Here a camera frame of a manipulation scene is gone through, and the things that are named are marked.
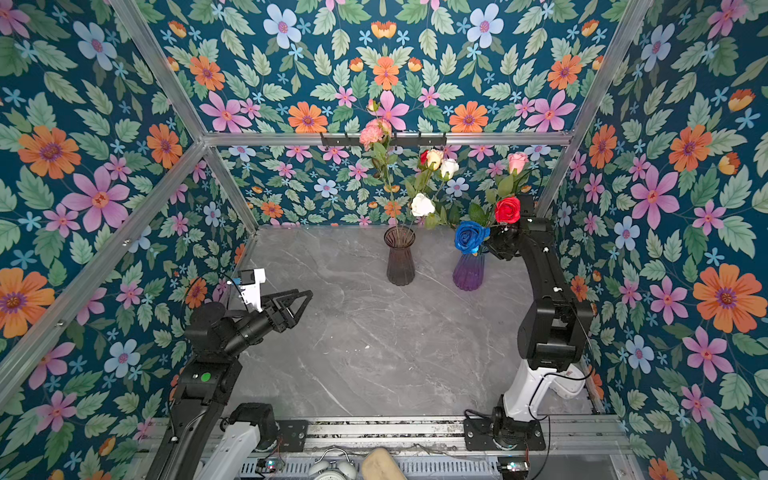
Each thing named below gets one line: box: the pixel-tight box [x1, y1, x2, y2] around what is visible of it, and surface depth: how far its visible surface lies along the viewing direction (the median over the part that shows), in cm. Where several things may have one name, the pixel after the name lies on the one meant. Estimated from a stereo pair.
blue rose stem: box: [454, 220, 491, 256], surface depth 61 cm
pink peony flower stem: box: [359, 99, 399, 232], surface depth 84 cm
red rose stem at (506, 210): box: [469, 197, 521, 226], surface depth 64 cm
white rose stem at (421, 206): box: [410, 193, 456, 231], surface depth 71 cm
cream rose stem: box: [422, 149, 444, 194], surface depth 82 cm
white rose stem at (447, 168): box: [431, 158, 460, 202], surface depth 80 cm
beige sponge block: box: [361, 448, 408, 480], surface depth 67 cm
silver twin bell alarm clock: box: [309, 448, 357, 480], surface depth 67 cm
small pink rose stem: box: [486, 152, 532, 204], surface depth 81 cm
